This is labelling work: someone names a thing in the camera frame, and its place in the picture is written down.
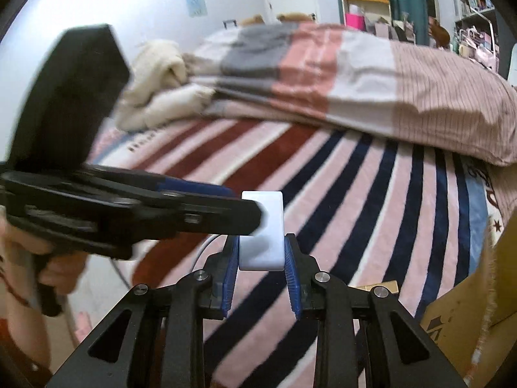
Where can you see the white headboard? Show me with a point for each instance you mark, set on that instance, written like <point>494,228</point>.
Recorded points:
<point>513,64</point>

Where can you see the striped patchwork duvet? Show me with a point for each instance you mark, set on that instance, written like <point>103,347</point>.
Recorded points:
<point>363,72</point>

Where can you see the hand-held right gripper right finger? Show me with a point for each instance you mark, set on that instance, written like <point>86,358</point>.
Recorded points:
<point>291,287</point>

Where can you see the gold ruler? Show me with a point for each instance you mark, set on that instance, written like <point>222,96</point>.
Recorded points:
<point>389,284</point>

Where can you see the white charger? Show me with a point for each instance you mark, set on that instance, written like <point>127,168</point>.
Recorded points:
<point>266,250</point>

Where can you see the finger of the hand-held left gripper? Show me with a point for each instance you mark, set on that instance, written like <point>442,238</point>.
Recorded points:
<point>226,218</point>
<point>194,189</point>

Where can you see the brown cardboard box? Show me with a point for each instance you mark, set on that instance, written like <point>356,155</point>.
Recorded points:
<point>452,323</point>

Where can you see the dark suitcase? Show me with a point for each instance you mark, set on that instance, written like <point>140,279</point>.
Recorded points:
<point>230,24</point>

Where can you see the person's left hand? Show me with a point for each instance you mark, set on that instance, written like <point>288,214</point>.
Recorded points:
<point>68,270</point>

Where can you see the brown plush toy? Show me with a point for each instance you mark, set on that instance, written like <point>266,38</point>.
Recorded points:
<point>252,20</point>
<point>295,16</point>

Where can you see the person's left forearm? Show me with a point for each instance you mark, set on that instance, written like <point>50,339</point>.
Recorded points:
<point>22,331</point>

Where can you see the bright pink bag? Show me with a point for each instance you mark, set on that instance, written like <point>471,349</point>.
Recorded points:
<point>354,21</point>

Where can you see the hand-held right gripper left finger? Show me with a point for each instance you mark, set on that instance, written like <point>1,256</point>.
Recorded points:
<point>231,279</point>

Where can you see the cream fleece blanket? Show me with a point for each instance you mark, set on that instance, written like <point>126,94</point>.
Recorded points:
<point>157,85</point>

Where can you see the blue wall poster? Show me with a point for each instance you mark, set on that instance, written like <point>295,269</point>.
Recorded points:
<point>196,3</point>

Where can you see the brown plush figure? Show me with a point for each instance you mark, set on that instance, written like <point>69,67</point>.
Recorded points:
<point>439,32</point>

